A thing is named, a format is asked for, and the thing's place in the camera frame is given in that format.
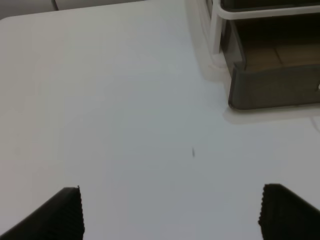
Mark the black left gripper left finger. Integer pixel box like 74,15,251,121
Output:
0,186,85,240

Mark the white plastic drawer cabinet frame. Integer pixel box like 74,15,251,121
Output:
184,0,320,81

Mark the smoky transparent upper drawer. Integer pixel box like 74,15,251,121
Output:
220,0,320,11

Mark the smoky transparent bottom drawer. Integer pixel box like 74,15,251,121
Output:
221,13,320,111

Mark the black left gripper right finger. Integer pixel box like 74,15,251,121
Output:
258,183,320,240

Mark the smoky transparent drawer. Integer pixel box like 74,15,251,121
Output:
220,0,320,11
221,13,320,111

